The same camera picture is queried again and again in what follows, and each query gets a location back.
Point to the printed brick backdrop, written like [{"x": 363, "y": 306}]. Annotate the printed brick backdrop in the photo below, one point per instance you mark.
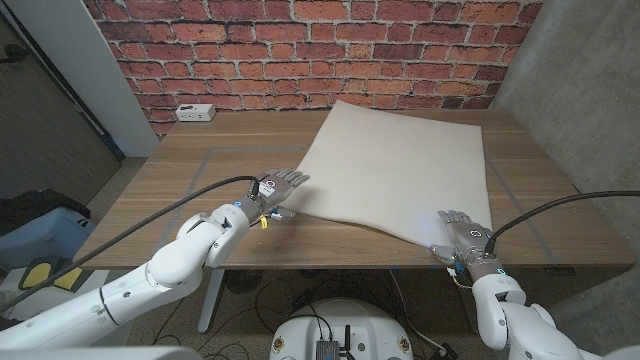
[{"x": 310, "y": 50}]

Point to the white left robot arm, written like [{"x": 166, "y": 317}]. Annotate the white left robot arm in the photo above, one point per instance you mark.
[{"x": 150, "y": 290}]

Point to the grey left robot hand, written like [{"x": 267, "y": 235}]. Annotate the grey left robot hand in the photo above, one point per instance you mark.
[{"x": 272, "y": 192}]

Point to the white table leg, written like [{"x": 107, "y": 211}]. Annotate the white table leg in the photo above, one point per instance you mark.
[
  {"x": 462, "y": 300},
  {"x": 211, "y": 305}
]

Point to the round black floor fan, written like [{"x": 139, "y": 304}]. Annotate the round black floor fan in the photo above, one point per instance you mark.
[{"x": 242, "y": 280}]

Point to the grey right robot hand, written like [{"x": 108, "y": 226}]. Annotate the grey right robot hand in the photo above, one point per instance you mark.
[{"x": 470, "y": 242}]

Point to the cream memory foam sheet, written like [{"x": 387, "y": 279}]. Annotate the cream memory foam sheet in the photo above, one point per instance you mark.
[{"x": 390, "y": 170}]

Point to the black cloth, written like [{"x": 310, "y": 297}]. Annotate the black cloth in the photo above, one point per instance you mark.
[{"x": 35, "y": 205}]

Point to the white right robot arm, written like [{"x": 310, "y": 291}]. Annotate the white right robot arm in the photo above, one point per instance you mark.
[{"x": 515, "y": 325}]

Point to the white power strip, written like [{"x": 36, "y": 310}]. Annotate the white power strip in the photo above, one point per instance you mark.
[{"x": 195, "y": 113}]

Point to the grey box on torso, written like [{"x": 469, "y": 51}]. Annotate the grey box on torso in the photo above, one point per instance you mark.
[{"x": 327, "y": 350}]

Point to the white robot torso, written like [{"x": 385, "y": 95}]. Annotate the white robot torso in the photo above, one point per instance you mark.
[{"x": 350, "y": 320}]

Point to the yellow black foot pedal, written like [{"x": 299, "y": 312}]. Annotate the yellow black foot pedal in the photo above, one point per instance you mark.
[{"x": 37, "y": 275}]

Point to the blue storage bin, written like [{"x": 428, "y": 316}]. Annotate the blue storage bin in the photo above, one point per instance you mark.
[{"x": 45, "y": 235}]

